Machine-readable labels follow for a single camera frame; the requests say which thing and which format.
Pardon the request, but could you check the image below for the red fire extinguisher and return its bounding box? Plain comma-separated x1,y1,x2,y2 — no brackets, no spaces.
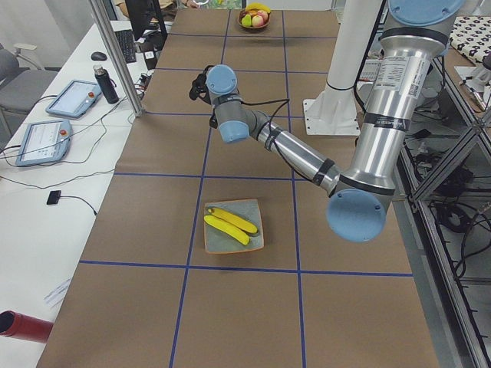
1,310,53,343

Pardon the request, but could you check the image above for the blue teach pendant far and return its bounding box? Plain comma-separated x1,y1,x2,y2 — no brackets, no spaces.
45,80,101,119

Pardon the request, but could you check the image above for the black water bottle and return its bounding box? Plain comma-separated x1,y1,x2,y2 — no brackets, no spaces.
93,64,119,104

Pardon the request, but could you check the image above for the aluminium frame post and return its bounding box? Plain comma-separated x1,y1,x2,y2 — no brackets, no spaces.
88,0,143,117

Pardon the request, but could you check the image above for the blue teach pendant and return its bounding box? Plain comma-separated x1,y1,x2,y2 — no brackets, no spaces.
15,119,73,167
45,80,101,119

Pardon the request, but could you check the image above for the green pear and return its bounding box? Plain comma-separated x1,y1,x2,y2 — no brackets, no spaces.
240,14,252,28

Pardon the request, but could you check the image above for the yellow banana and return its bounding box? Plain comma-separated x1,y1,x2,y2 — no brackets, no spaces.
207,207,258,234
245,2,271,14
204,215,250,245

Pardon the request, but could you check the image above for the black computer mouse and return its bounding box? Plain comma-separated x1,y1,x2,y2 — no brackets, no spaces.
91,51,107,61

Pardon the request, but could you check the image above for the blue square ceramic plate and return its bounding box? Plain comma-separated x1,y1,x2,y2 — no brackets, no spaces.
203,199,264,255

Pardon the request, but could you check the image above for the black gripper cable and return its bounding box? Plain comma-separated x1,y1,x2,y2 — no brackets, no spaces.
209,97,327,185

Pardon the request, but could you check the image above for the black monitor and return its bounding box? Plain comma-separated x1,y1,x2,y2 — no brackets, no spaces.
125,0,167,41

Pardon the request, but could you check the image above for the woven wicker fruit basket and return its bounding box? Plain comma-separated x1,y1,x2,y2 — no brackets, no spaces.
238,9,270,29

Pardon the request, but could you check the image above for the pale red apple upper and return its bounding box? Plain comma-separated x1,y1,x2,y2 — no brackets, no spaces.
252,10,269,28

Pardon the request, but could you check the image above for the small black puck device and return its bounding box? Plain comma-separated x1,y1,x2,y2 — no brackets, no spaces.
46,190,61,205

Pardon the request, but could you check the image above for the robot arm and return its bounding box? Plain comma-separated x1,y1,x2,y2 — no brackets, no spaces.
206,1,462,242

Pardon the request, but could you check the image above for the black office chair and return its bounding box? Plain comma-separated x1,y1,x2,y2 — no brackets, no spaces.
1,43,58,137

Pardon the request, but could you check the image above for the black keyboard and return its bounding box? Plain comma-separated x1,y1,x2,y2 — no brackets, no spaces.
114,30,137,64

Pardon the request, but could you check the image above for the blue teach pendant near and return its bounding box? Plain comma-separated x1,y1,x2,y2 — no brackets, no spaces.
15,119,73,167

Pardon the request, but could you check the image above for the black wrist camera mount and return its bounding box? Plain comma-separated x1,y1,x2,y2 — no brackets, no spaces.
189,65,213,105

